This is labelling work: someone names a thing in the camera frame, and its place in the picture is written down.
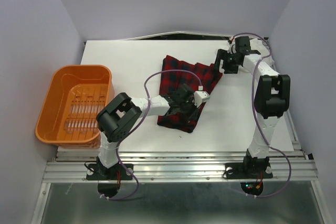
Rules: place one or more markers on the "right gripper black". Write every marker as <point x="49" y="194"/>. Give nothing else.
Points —
<point x="222" y="54"/>

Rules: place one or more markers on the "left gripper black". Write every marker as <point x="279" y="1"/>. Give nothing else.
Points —
<point x="191" y="116"/>

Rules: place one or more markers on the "red plaid skirt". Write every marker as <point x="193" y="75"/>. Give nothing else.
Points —
<point x="171" y="81"/>

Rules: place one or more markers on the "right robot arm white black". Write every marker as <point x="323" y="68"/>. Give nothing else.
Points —
<point x="257" y="154"/>

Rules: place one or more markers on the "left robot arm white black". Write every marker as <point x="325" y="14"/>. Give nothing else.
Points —
<point x="118" y="118"/>

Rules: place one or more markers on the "white crumpled skirt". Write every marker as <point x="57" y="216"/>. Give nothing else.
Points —
<point x="257" y="44"/>

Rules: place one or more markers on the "orange plastic basket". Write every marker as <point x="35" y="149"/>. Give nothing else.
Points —
<point x="77" y="93"/>

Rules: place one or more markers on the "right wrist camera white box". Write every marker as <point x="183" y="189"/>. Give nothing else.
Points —
<point x="232" y="49"/>

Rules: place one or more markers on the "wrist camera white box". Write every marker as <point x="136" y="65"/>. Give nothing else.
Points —
<point x="232" y="49"/>
<point x="200" y="97"/>

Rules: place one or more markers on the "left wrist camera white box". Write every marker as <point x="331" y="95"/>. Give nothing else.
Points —
<point x="200" y="97"/>

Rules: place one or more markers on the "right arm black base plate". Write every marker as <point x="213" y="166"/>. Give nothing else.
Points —
<point x="238" y="171"/>

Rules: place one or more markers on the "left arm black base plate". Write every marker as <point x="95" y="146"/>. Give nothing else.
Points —
<point x="97" y="172"/>

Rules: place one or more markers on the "aluminium right side rail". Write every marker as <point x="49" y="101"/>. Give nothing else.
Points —
<point x="276" y="101"/>

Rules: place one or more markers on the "aluminium front rail frame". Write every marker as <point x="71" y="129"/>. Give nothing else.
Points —
<point x="176" y="167"/>

